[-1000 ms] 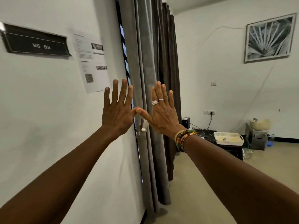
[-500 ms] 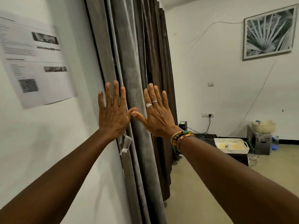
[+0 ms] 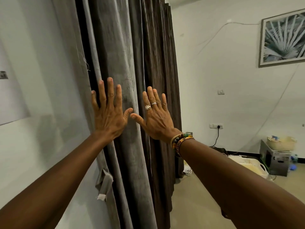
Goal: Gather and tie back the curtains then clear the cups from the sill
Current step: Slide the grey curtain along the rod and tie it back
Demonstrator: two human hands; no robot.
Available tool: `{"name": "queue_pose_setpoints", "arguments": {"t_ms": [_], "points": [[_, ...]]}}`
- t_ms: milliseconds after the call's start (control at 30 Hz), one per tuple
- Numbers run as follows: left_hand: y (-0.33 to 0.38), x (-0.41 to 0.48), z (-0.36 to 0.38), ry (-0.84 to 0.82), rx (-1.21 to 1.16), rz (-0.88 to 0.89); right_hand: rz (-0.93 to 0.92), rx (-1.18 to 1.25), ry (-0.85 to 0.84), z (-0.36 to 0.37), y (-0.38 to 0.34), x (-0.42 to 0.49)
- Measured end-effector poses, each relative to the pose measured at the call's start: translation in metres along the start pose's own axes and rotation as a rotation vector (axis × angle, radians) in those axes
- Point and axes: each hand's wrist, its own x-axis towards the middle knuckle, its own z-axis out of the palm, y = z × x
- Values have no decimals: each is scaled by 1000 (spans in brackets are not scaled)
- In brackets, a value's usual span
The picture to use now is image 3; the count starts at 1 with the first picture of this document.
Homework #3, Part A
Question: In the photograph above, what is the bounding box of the person's right hand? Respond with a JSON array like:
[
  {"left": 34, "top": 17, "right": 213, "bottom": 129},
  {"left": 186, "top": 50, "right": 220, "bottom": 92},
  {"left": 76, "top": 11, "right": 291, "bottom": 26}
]
[{"left": 130, "top": 86, "right": 183, "bottom": 143}]

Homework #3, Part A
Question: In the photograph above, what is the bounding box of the person's left hand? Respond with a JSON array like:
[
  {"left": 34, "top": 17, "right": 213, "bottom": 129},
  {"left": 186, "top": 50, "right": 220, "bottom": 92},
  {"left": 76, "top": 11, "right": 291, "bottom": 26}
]
[{"left": 91, "top": 77, "right": 134, "bottom": 143}]

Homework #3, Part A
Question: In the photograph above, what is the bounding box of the grey curtain tie strap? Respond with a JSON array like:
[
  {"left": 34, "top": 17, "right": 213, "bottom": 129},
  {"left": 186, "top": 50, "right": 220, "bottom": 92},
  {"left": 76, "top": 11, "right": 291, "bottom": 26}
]
[{"left": 95, "top": 168, "right": 114, "bottom": 202}]

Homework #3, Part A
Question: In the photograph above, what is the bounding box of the dark brown curtain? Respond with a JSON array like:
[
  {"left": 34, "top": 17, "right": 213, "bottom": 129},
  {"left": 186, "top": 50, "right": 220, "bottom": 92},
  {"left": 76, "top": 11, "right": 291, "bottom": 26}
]
[{"left": 128, "top": 0, "right": 184, "bottom": 229}]

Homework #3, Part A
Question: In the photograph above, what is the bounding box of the grey curtain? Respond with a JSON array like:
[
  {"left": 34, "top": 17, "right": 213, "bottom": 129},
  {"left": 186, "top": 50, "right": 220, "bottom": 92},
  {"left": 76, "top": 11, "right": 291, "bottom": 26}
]
[{"left": 51, "top": 0, "right": 158, "bottom": 229}]

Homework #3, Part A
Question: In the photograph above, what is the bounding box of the person's left forearm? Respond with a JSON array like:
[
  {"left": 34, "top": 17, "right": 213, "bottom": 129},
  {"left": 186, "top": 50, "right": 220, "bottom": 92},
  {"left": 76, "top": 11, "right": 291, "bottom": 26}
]
[{"left": 0, "top": 132, "right": 112, "bottom": 229}]

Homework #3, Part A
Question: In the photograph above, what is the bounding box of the person's right forearm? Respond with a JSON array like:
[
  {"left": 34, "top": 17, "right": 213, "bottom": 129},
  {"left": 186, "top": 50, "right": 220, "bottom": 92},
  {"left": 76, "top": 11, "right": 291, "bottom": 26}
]
[{"left": 179, "top": 138, "right": 305, "bottom": 229}]

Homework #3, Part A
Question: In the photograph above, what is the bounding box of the printed paper with QR code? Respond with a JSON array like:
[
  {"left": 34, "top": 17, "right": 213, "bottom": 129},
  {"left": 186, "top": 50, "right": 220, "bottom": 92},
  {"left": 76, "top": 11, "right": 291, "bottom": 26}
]
[{"left": 0, "top": 40, "right": 31, "bottom": 126}]

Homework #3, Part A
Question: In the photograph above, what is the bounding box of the white plastic laundry basket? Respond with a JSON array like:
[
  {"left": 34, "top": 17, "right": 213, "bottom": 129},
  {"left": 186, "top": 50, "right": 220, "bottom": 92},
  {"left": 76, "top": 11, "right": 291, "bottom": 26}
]
[{"left": 227, "top": 155, "right": 270, "bottom": 179}]

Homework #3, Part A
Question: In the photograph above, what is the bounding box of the beige woven basket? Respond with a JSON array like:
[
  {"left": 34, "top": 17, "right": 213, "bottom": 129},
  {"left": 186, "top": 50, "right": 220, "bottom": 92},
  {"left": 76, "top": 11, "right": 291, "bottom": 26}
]
[{"left": 266, "top": 135, "right": 297, "bottom": 152}]

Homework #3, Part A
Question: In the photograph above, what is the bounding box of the framed palm leaf picture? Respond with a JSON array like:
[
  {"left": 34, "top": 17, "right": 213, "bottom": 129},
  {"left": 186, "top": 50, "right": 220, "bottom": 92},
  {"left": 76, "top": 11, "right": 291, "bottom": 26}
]
[{"left": 258, "top": 8, "right": 305, "bottom": 68}]

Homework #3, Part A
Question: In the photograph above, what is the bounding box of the green beaded bracelet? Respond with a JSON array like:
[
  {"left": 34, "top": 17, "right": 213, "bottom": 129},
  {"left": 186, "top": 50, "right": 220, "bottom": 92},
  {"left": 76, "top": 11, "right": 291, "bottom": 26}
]
[{"left": 172, "top": 133, "right": 193, "bottom": 150}]

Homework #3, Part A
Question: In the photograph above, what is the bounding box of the orange woven patterned bracelet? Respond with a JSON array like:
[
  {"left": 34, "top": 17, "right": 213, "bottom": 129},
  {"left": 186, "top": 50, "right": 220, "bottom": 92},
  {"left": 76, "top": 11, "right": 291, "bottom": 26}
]
[{"left": 176, "top": 136, "right": 195, "bottom": 158}]

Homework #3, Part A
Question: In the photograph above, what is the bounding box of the black power cable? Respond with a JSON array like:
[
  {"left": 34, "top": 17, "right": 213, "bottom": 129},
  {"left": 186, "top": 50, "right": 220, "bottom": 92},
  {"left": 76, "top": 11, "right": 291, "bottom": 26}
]
[{"left": 209, "top": 126, "right": 221, "bottom": 148}]

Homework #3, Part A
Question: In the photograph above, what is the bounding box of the thin white wall cable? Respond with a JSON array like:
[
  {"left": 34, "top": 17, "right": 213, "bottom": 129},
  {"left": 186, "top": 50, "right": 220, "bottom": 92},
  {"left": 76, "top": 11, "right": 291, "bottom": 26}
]
[{"left": 198, "top": 19, "right": 261, "bottom": 55}]

